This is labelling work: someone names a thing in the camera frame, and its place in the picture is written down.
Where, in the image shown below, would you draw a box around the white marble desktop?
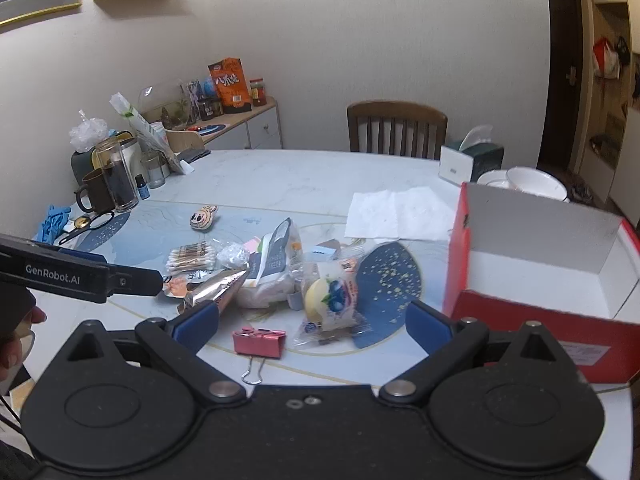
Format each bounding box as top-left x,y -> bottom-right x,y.
31,149 -> 638,411

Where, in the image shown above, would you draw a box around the white sideboard cabinet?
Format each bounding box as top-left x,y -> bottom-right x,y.
165,96 -> 283,151

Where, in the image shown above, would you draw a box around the dark wooden door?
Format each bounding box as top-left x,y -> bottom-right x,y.
537,0 -> 586,173

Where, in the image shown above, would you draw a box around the glass jar dark contents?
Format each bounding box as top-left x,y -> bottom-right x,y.
95,137 -> 139,212

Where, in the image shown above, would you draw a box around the red white hanging bag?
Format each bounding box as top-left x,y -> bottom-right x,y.
593,37 -> 622,79

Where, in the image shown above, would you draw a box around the grey white packet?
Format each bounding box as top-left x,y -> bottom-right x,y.
235,217 -> 306,309

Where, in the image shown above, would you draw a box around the black scissors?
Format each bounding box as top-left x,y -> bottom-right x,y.
57,211 -> 116,246

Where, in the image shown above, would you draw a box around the red cardboard box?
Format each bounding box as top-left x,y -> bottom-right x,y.
442,181 -> 640,386

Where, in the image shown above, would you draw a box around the white paper towel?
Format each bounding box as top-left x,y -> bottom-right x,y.
344,186 -> 463,241

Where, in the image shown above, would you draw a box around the cartoon face toy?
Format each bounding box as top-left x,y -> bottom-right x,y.
189,204 -> 219,231

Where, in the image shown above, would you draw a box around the white bowl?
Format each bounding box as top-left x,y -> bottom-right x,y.
505,166 -> 568,201

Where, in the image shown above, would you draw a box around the wooden chair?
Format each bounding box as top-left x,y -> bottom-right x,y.
346,101 -> 448,155

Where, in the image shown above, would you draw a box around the silver foil packet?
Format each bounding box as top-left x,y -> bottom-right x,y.
184,267 -> 251,313

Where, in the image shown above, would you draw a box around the pink binder clip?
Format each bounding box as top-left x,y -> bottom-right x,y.
232,327 -> 287,386

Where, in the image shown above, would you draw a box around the clear glass tank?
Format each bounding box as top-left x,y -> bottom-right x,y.
137,80 -> 201,131

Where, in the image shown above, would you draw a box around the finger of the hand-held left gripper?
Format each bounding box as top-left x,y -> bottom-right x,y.
107,266 -> 166,297

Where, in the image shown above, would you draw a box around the small glass cup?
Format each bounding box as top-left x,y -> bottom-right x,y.
141,152 -> 167,190

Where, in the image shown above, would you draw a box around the blue speckled placemat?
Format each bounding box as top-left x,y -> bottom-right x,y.
65,210 -> 132,254
350,241 -> 424,350

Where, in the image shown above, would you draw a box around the gold snack packet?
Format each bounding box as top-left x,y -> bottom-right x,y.
167,240 -> 221,276

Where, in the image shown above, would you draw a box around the orange snack packet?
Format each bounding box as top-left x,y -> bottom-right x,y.
162,275 -> 202,299

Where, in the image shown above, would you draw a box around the large orange snack bag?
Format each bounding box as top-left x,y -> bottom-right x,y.
208,57 -> 251,114

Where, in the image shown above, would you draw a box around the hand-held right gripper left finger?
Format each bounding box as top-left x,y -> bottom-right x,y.
67,302 -> 247,406

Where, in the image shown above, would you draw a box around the clear plastic bag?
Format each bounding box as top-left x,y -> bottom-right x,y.
69,109 -> 109,153

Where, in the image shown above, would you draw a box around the clear crumpled wrapper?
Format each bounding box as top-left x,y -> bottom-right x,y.
216,241 -> 251,271

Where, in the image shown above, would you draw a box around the blue glove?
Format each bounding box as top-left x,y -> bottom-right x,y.
34,204 -> 73,245

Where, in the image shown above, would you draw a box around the green white tissue box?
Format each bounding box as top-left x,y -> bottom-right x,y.
439,125 -> 505,185

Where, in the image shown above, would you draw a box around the white electric kettle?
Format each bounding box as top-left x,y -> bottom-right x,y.
107,131 -> 145,181

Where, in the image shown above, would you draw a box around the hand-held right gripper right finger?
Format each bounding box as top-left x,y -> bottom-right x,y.
378,301 -> 576,405

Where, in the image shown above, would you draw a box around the yellow cake snack packet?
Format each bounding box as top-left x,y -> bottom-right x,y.
292,257 -> 374,349

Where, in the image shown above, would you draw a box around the white plate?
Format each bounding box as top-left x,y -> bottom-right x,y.
476,170 -> 571,204

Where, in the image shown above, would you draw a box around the brown mug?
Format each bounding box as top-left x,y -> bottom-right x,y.
75,167 -> 117,216

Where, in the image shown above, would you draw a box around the white green tall packet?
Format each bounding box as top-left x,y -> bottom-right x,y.
110,92 -> 193,176

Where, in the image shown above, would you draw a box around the person's left hand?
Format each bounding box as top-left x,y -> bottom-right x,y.
0,305 -> 48,396

